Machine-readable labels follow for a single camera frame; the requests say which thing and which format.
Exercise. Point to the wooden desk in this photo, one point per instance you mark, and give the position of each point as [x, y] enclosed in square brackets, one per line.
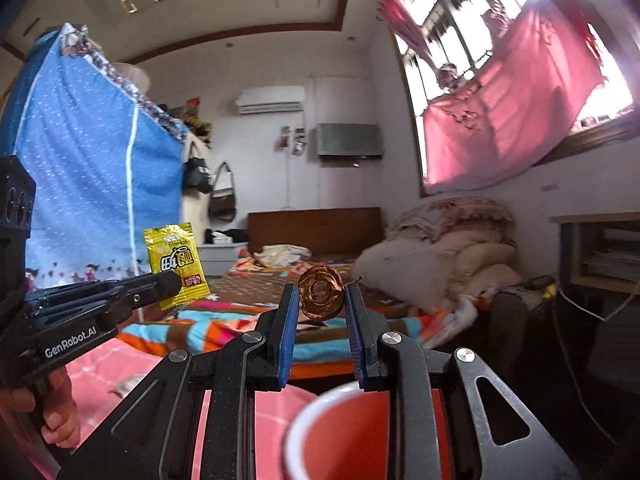
[570, 255]

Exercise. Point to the beige pillow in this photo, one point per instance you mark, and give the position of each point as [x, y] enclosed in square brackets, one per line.
[395, 275]

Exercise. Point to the colourful striped blanket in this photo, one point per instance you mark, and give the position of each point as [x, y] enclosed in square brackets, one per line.
[210, 330]

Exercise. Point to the pink curtain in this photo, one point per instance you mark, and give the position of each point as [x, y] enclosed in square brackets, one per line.
[500, 110]

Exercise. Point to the cream cabinet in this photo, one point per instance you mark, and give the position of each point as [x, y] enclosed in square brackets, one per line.
[192, 220]

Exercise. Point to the brown wooden headboard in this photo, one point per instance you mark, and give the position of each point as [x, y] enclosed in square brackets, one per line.
[320, 230]

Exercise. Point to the small hanging wall items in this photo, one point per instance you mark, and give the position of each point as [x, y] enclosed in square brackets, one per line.
[297, 142]

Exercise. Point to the white air conditioner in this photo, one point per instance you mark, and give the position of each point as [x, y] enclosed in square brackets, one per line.
[270, 100]

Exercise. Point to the person's left hand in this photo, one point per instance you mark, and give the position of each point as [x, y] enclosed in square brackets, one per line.
[62, 410]

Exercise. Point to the red cup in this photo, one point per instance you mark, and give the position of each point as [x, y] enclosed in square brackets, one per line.
[340, 435]

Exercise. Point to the stack of papers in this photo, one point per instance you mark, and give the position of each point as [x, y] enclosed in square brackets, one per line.
[612, 260]

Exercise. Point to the colourful items on cabinet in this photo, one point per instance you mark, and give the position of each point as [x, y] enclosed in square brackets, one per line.
[192, 117]

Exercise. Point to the beige folded quilt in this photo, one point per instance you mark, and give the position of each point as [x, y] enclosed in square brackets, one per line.
[485, 270]

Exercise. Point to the cream crumpled cloth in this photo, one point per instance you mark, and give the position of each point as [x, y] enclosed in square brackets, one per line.
[282, 255]

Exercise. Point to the black hanging bag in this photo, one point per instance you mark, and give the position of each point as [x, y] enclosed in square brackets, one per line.
[197, 175]

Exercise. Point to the pink frilled quilt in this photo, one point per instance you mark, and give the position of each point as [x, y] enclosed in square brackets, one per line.
[450, 217]

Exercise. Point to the dark cloth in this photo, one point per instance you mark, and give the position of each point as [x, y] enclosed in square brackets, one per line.
[227, 236]

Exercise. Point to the blue printed fabric wardrobe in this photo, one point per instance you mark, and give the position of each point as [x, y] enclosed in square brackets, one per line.
[75, 160]

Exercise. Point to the yellow snack packet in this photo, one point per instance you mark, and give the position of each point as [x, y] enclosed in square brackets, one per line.
[170, 255]

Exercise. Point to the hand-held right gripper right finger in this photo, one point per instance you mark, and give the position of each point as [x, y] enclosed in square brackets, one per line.
[356, 340]

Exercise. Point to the white round basin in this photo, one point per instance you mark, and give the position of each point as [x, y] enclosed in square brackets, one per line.
[131, 77]

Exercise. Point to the grey shoulder bag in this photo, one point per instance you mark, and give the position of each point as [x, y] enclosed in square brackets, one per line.
[222, 200]

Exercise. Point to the white nightstand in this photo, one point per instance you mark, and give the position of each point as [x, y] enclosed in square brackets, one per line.
[225, 257]

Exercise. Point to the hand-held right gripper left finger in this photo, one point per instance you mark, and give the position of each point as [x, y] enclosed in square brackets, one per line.
[287, 340]

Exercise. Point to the grey covered wall box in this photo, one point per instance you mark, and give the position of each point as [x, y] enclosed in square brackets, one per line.
[350, 140]

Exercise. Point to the window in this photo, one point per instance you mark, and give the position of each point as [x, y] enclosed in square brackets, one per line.
[450, 35]

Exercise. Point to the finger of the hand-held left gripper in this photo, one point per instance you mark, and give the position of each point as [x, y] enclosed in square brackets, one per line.
[145, 292]

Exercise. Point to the brown patterned bedsheet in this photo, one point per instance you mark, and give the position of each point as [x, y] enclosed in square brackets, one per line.
[250, 290]

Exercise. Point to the brown round snack piece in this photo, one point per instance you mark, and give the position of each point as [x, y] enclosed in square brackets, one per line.
[322, 292]

